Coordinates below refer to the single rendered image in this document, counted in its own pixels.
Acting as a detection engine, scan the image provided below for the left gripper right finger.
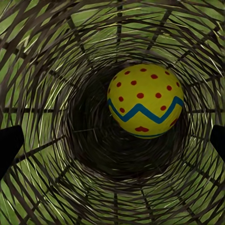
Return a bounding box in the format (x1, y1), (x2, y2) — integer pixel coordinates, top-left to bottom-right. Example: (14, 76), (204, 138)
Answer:
(210, 123), (225, 162)

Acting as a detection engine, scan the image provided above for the easter egg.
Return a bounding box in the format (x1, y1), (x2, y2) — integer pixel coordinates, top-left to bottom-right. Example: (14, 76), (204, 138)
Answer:
(106, 64), (185, 140)

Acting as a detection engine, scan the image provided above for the wicker basket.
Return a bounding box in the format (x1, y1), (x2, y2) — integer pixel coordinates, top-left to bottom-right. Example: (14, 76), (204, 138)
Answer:
(0, 0), (225, 225)

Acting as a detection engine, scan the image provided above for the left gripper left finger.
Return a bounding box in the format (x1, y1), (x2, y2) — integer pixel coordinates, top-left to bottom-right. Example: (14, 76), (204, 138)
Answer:
(0, 124), (25, 180)

